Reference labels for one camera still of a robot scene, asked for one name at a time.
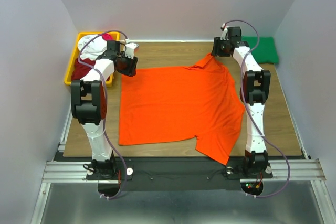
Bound orange t shirt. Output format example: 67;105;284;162
119;54;245;165

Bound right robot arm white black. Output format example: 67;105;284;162
212;24;271;177

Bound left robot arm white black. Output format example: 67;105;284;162
70;40;139;180

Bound yellow plastic bin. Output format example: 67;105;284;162
64;31;120;87

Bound pink t shirt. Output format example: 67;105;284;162
101;33;115;41

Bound white t shirt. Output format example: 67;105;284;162
77;34;107;61

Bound green folded t shirt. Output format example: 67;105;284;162
252;37;279;64

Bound dark red t shirt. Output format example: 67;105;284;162
71;57;112;82

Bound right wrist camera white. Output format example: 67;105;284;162
221;23;229;40

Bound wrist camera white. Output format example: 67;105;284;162
221;23;229;40
121;42;139;59

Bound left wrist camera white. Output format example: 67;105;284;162
121;42;139;59

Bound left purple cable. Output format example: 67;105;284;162
77;30;132;200

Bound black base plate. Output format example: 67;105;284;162
83;157;272;194

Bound aluminium frame rail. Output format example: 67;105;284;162
32;129;335;223

